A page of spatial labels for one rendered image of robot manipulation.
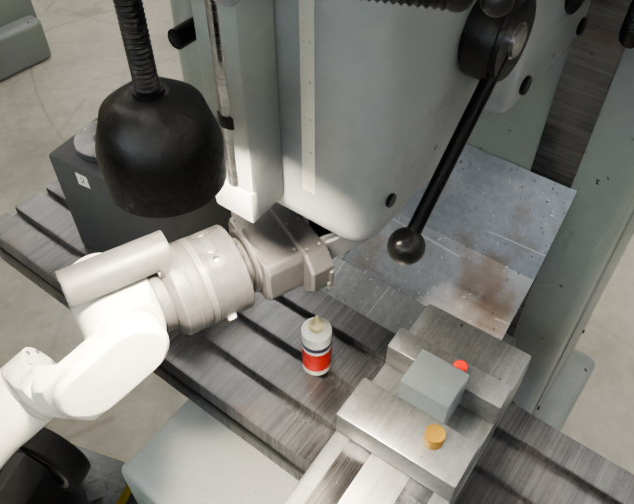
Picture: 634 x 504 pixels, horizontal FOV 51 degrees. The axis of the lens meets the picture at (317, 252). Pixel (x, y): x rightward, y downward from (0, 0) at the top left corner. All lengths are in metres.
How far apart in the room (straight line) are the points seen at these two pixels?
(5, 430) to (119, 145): 0.35
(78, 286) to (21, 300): 1.79
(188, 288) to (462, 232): 0.55
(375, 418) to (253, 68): 0.45
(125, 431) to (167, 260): 1.42
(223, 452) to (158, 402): 1.06
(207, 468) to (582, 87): 0.70
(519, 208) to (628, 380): 1.26
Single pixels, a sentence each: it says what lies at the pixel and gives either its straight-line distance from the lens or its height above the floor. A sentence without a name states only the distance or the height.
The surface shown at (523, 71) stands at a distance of 0.62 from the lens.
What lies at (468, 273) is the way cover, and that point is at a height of 0.93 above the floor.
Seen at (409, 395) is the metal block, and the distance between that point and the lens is 0.77.
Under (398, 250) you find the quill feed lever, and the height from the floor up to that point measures 1.34.
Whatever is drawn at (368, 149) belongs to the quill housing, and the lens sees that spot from 0.46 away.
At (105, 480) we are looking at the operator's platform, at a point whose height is 0.40.
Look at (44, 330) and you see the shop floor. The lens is 2.26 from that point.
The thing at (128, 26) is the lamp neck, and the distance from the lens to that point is 0.35.
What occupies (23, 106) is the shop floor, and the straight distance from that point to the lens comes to 3.21.
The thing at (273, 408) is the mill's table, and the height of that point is 0.93.
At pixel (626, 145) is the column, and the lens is 0.93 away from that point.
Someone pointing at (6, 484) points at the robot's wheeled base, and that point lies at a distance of 1.31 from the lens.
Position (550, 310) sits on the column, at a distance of 1.16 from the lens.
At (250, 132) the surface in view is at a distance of 0.47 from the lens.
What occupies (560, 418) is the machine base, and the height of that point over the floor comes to 0.20.
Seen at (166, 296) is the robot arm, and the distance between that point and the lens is 0.61.
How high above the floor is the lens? 1.71
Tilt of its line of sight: 48 degrees down
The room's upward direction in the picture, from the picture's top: straight up
